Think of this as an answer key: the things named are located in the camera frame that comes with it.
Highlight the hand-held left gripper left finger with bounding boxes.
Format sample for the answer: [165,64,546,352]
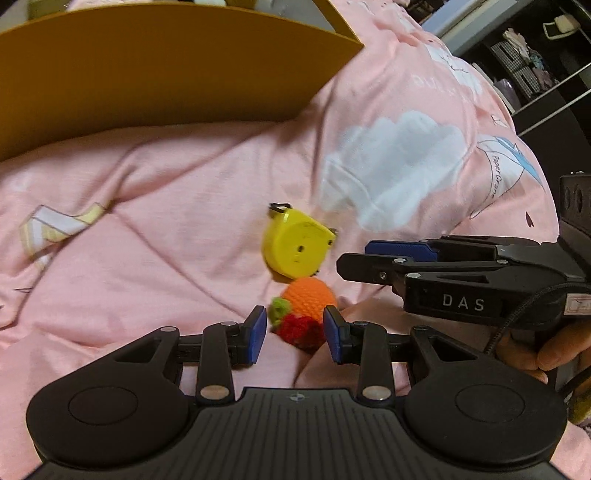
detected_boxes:
[113,305,267,404]

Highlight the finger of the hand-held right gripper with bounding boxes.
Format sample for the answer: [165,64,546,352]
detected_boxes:
[336,252,562,288]
[365,234,560,262]

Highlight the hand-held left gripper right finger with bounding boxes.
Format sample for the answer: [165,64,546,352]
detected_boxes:
[323,305,467,402]

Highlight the crocheted orange strawberry toy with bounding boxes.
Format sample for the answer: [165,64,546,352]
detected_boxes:
[269,277,338,350]

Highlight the yellow tape measure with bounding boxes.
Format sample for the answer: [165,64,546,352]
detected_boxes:
[262,202,338,280]

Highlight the orange cardboard box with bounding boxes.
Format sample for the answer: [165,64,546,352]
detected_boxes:
[0,0,365,160]

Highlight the person's right hand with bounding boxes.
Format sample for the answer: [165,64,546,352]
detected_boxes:
[497,319,591,385]

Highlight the dark storage shelves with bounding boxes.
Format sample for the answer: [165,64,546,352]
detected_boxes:
[438,0,591,136]

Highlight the black braided cable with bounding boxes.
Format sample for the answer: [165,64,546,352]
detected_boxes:
[484,283,591,356]

